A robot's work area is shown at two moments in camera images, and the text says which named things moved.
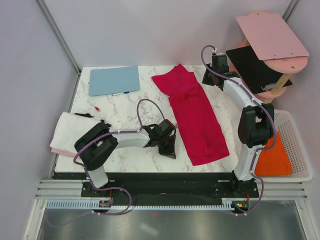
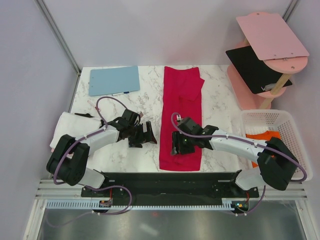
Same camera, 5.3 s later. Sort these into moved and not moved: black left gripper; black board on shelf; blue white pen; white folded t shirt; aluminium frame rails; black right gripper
Moved: black right gripper; black left gripper
Not moved: white folded t shirt; aluminium frame rails; black board on shelf; blue white pen
